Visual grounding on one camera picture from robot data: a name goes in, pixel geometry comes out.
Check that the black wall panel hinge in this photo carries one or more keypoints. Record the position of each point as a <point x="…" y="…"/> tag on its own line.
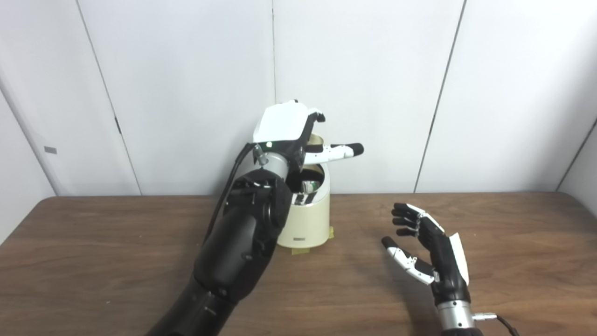
<point x="118" y="126"/>

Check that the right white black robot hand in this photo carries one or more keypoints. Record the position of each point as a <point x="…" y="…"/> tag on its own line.
<point x="445" y="266"/>

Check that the yellow tape piece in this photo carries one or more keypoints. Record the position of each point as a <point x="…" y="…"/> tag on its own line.
<point x="330" y="232"/>
<point x="301" y="251"/>

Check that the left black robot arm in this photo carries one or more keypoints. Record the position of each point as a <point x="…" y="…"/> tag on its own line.
<point x="238" y="242"/>

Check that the cream round bin lid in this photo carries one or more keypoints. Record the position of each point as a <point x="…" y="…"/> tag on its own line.
<point x="319" y="139"/>

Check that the green white milk carton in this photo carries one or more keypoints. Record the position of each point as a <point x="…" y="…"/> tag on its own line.
<point x="310" y="186"/>

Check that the cream-colored bin body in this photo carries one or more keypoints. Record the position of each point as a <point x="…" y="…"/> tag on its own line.
<point x="308" y="224"/>

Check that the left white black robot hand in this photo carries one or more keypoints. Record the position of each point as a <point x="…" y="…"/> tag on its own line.
<point x="280" y="123"/>

